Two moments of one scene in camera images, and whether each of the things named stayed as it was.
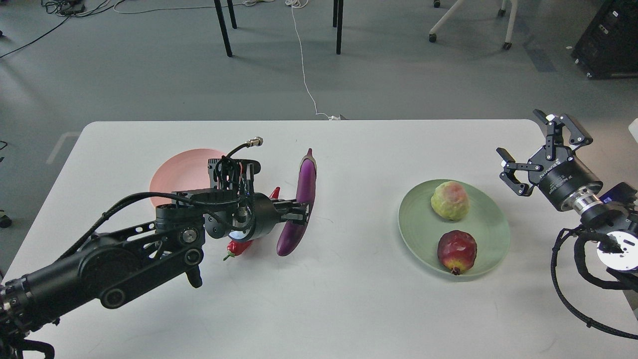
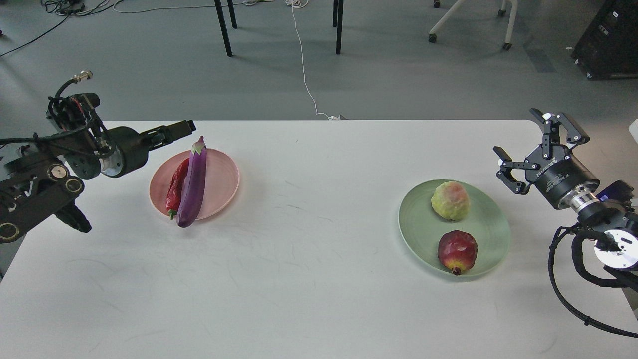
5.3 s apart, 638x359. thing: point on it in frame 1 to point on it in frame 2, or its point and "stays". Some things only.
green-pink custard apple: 450,200 stays
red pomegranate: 457,250 stays
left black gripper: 257,214 to 129,151
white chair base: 507,45 stays
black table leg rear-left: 232,14 stays
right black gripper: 556,170 stays
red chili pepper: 235,248 to 174,193
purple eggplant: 291,234 to 194,185
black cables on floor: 72,8 stays
